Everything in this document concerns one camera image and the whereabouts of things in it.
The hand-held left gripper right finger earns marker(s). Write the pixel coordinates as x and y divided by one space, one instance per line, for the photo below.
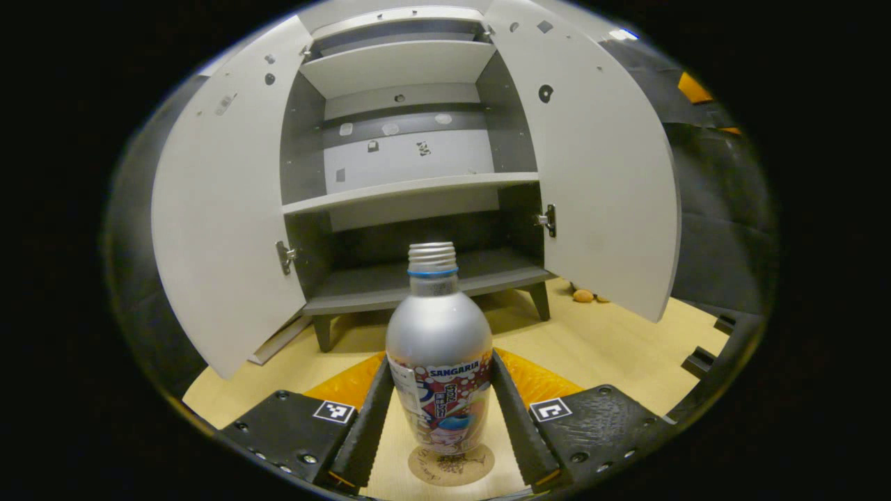
518 431

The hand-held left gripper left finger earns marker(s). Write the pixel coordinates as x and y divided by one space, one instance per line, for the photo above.
365 424

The round cork coaster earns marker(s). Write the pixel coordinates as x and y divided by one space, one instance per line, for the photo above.
480 466

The silver printed bottle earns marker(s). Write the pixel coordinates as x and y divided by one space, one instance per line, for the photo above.
435 334

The white cabinet door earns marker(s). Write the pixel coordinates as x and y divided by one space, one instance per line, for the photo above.
605 181
223 209

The black backdrop cloth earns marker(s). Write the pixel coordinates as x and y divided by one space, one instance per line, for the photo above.
724 209

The black bracket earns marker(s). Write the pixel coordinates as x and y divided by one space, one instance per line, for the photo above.
725 324
697 362

